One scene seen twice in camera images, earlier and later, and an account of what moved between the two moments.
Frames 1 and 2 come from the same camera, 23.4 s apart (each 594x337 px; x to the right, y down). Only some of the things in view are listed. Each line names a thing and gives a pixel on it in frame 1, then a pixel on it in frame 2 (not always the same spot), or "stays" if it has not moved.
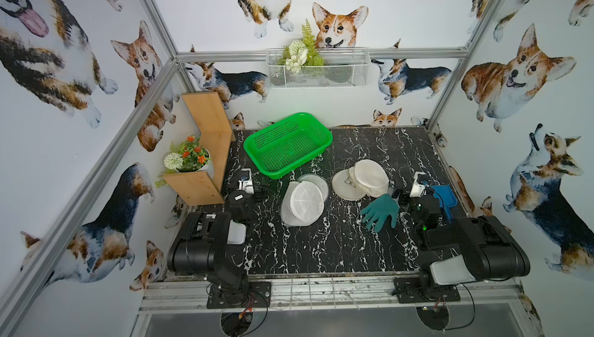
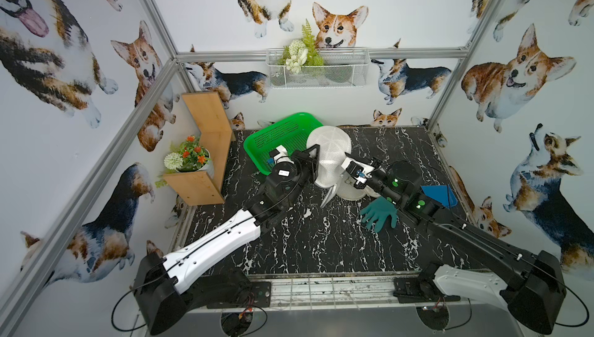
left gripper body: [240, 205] → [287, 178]
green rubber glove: [378, 209] stays
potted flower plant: [189, 156] stays
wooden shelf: [200, 189] stays
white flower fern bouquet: [300, 52] stays
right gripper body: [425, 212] → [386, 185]
